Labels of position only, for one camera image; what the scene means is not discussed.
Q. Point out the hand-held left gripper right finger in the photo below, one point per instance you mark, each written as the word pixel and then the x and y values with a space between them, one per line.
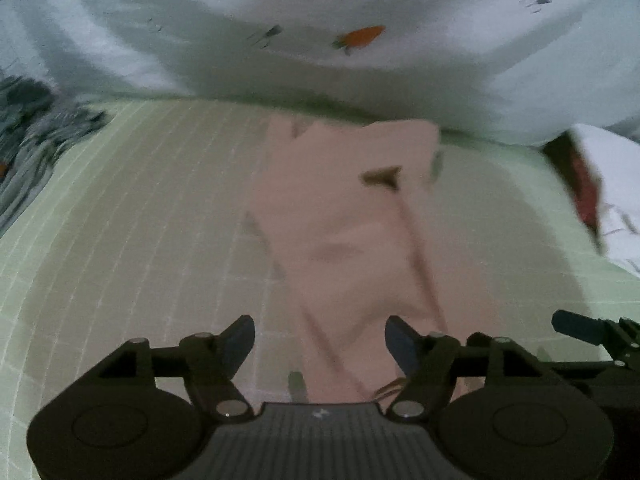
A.
pixel 400 346

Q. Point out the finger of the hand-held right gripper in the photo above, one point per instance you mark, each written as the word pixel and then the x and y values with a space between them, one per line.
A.
pixel 575 322

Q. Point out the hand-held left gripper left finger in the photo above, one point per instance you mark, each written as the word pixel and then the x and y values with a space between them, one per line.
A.
pixel 237 341

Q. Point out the cream garment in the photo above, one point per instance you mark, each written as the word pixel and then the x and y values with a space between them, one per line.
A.
pixel 350 240

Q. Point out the white and red cloth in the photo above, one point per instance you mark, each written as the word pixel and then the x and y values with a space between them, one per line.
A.
pixel 620 170

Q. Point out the grey garment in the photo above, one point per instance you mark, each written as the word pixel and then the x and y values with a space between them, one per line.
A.
pixel 25 185

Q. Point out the orange-brown garment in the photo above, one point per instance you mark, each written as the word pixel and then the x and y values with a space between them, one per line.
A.
pixel 2 168

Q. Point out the blue checked shirt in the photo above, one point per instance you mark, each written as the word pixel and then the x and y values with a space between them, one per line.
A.
pixel 45 105

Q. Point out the carrot print duvet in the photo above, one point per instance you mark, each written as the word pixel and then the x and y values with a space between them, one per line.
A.
pixel 320 20

